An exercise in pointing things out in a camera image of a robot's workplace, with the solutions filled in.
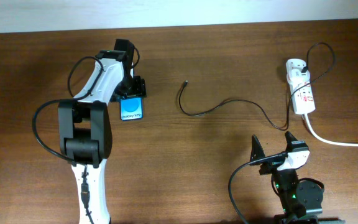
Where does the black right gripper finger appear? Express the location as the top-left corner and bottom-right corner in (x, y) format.
(250, 135), (265, 166)
(285, 131), (306, 152)

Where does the blue screen Galaxy smartphone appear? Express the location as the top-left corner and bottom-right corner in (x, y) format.
(120, 97), (143, 121)

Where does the black USB charging cable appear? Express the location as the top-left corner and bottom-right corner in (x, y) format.
(178, 42), (336, 131)

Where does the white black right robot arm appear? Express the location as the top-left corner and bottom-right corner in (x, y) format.
(250, 131), (324, 222)

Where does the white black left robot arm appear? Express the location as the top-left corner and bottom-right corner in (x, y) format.
(58, 39), (147, 223)

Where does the white USB charger plug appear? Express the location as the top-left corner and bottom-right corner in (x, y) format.
(287, 67), (310, 85)

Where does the white power strip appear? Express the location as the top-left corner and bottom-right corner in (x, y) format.
(285, 58), (316, 115)

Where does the white power strip cord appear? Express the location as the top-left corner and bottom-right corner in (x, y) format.
(302, 113), (358, 149)

